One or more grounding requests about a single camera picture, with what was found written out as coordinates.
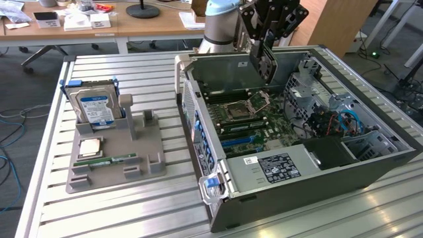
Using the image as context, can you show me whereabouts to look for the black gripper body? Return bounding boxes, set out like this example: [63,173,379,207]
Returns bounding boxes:
[254,0,301,10]

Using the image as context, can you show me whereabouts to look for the black graphics card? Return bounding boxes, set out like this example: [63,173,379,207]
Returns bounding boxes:
[237,29,279,84]

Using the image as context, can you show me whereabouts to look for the wooden cabinet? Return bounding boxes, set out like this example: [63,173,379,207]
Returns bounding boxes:
[279,0,379,58]

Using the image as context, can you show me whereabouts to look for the brown cardboard box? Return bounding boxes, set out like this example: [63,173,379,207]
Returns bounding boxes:
[191,0,210,18]

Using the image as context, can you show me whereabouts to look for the white paper stack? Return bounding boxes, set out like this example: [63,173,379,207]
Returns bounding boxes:
[179,11,207,30]

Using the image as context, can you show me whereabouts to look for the white box red dot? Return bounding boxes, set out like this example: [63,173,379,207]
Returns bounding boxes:
[350,32,369,54]

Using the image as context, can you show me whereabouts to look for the perforated metal drive cage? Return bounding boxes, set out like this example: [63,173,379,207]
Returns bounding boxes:
[283,71,335,112]

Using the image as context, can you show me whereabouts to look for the silver socket cover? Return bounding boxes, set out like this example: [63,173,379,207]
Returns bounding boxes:
[246,90,274,115]

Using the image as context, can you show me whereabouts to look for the black round lamp base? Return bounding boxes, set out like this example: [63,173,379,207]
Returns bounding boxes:
[126,0,162,19]

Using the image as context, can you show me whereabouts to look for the CPU socket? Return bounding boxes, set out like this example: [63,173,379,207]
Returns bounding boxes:
[225,101,255,122]

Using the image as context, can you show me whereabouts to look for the green RAM stick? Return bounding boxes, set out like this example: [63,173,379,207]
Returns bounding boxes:
[221,120,269,132]
[72,153,138,167]

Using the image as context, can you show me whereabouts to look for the green motherboard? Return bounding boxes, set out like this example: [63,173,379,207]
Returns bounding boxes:
[202,85,302,159]

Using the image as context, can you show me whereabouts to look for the black tripod stand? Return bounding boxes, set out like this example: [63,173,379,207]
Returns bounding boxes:
[385,61,423,110]

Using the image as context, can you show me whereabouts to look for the small white box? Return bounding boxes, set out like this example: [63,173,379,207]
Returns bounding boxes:
[90,12,111,29]

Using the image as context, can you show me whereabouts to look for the blue expansion slot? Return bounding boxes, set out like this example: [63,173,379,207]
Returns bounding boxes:
[221,135,259,147]

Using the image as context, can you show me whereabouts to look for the white round stand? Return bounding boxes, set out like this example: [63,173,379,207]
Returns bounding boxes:
[64,13,92,32]

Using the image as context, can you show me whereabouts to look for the metal disk bay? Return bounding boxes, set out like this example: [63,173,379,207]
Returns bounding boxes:
[341,130,399,162]

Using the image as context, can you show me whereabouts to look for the blue label hard drive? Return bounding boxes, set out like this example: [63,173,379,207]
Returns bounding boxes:
[59,76,120,131]

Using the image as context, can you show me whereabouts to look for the grey power supply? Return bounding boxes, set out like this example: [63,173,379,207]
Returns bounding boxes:
[225,145,322,194]

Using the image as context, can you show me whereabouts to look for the wooden office desk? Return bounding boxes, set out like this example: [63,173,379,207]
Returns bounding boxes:
[0,0,301,54]

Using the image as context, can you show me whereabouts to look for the white box black top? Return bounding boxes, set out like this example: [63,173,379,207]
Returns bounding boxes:
[32,11,62,29]

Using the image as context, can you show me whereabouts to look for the grey parts rack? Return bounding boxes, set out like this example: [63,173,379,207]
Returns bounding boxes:
[66,93,167,194]

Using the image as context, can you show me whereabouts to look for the grey desk leg casters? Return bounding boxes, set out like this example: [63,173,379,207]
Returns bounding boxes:
[19,44,100,74]

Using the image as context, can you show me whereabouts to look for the silver CPU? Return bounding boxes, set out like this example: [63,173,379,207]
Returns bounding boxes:
[76,138,102,159]

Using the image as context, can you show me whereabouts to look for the beige paper card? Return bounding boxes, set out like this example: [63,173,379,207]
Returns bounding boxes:
[4,22,31,30]

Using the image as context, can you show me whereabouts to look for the grey open PC case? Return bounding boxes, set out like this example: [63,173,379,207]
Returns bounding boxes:
[174,48,417,233]

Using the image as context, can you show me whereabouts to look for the clear plastic bag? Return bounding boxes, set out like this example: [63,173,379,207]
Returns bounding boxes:
[0,1,32,23]

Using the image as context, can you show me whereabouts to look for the white desk frame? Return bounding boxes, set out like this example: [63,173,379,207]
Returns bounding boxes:
[362,0,423,68]

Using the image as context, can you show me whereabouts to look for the blue disk wire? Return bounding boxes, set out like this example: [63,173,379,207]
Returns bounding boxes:
[339,109,365,137]

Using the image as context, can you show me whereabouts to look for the grey floor cable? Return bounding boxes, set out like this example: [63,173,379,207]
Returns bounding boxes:
[0,103,54,120]

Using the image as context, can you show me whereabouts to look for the blue floor cable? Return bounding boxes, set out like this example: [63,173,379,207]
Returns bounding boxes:
[0,119,27,214]

